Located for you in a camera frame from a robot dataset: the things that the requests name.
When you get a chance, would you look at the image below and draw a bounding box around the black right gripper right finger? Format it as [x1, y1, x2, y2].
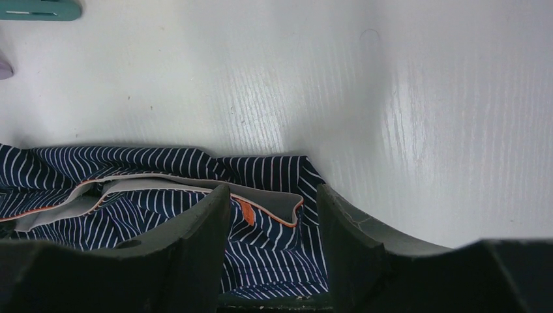
[317, 185, 552, 312]

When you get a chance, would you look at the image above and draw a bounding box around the teal clip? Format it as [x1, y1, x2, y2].
[1, 0, 82, 22]

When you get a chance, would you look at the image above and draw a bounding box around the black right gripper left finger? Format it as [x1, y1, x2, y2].
[1, 185, 230, 312]

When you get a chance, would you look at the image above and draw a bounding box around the navy striped boxer underwear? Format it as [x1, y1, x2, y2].
[1, 145, 328, 299]

